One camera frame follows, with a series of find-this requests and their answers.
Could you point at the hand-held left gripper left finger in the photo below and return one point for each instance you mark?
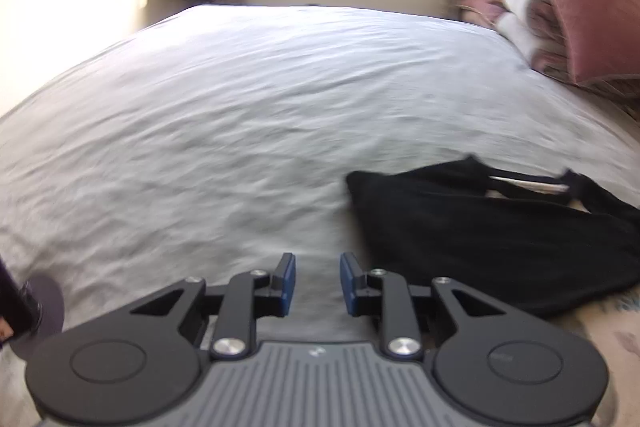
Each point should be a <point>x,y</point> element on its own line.
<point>287,282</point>

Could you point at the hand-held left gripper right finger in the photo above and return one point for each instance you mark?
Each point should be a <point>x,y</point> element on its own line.
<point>347,282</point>

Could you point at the beige and black printed sweatshirt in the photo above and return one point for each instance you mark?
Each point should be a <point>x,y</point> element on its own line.
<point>475,247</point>

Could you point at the grey bed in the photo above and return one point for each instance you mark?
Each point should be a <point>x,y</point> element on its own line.
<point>225,107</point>

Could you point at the small pink cushion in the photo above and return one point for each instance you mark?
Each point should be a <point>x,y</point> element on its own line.
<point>480,9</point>

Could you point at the folded white and pink quilt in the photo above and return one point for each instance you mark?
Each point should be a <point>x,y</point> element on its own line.
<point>530,17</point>

